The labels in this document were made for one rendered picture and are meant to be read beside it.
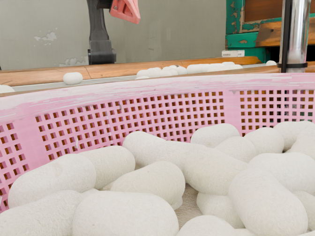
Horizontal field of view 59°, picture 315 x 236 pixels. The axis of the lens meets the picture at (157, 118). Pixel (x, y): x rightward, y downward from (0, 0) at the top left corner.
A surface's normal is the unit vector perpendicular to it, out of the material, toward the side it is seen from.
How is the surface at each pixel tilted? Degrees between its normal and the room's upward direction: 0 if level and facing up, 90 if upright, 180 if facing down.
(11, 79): 45
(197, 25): 90
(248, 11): 90
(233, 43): 90
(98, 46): 71
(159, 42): 90
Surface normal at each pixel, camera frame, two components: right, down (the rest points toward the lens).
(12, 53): 0.66, 0.15
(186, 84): 0.22, -0.05
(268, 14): -0.79, 0.16
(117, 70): 0.40, -0.58
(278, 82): -0.21, -0.04
